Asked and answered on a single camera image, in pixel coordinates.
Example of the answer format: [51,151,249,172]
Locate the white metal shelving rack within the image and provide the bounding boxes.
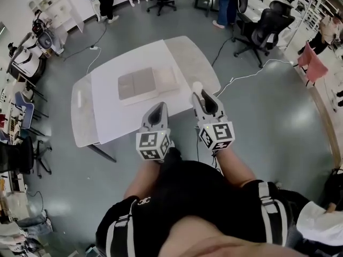
[281,0,343,37]

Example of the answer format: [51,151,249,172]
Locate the white cubby shelf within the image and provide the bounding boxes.
[28,0,84,34]

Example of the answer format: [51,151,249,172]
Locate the person's right forearm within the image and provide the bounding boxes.
[214,150,257,188]

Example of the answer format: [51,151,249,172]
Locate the person's face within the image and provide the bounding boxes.
[158,218,306,257]

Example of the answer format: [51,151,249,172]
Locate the black table leg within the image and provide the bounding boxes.
[87,142,117,163]

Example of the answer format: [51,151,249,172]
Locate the white cable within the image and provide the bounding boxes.
[215,59,294,98]
[86,47,103,76]

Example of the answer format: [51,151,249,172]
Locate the black mesh chair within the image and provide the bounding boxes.
[237,0,250,14]

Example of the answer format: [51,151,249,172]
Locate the blue chair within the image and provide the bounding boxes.
[14,91,49,130]

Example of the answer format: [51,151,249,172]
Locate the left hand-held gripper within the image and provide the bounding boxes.
[136,102,173,163]

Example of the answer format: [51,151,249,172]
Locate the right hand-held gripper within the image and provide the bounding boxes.
[191,88,236,152]

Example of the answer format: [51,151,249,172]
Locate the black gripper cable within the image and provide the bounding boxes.
[196,131,218,169]

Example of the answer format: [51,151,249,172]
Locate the white paper sheet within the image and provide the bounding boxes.
[91,39,199,145]

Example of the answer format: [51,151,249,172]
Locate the pink chair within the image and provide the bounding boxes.
[297,41,329,87]

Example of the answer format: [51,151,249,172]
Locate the person's left forearm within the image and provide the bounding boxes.
[123,155,165,199]

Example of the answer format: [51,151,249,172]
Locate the person's black striped top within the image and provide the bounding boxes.
[95,146,297,257]

